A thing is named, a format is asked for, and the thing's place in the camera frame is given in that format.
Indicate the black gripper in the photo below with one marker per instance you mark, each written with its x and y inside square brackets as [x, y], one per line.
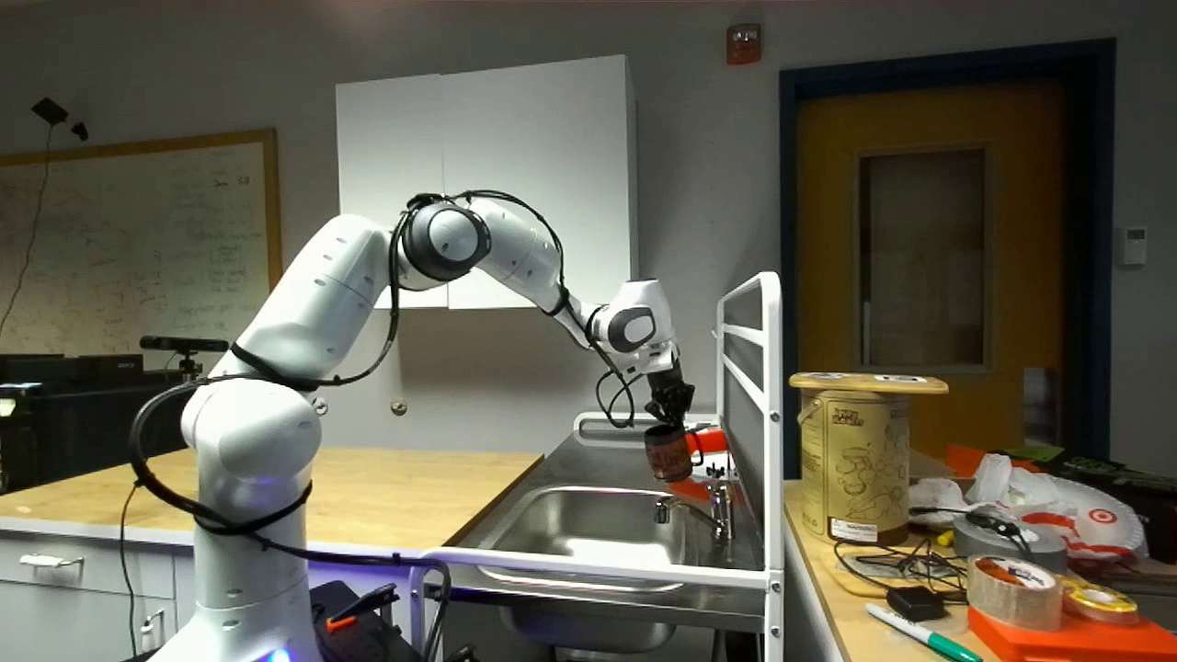
[669, 399]

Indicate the brown ceramic mug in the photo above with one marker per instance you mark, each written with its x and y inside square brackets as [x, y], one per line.
[670, 463]

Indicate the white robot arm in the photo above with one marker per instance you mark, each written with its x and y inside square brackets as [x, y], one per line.
[308, 295]

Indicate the chrome sink faucet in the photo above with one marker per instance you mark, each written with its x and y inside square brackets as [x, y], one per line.
[721, 503]

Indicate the stainless steel sink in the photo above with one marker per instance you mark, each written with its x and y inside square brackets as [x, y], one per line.
[589, 520]

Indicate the red and white package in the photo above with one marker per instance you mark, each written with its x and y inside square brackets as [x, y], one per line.
[710, 455]

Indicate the yellow door with window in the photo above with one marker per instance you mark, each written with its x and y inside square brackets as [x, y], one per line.
[832, 243]

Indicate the small black box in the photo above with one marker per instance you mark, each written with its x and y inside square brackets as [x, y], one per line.
[918, 600]

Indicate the white projection board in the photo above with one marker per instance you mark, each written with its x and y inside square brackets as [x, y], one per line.
[553, 133]

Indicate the green capped white marker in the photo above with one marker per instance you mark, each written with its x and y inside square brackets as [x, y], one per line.
[924, 633]

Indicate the brown packing tape roll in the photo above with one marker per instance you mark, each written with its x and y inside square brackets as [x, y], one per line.
[1012, 591]

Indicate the red fire alarm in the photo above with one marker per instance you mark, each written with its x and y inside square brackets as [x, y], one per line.
[743, 46]

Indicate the white plastic bag red logo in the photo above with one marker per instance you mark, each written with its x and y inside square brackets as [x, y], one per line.
[1081, 508]

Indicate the orange flat box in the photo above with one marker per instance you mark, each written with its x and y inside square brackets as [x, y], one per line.
[1081, 642]

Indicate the round gold tin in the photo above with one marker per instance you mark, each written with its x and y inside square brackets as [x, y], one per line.
[1103, 600]

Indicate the wood framed whiteboard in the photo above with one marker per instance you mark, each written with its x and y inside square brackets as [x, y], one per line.
[123, 243]

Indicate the black equipment case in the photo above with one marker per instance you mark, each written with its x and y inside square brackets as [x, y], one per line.
[74, 419]

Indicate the grey drawer cabinet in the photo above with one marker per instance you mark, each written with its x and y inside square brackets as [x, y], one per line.
[86, 611]

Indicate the white metal rack frame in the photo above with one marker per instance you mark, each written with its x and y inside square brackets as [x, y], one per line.
[770, 368]

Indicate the black camera on stand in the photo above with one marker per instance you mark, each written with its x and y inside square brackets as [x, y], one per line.
[186, 347]

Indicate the white wall thermostat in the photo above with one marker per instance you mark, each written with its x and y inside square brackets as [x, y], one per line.
[1135, 243]

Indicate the black wall mounted camera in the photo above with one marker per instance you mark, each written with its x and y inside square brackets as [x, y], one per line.
[58, 112]

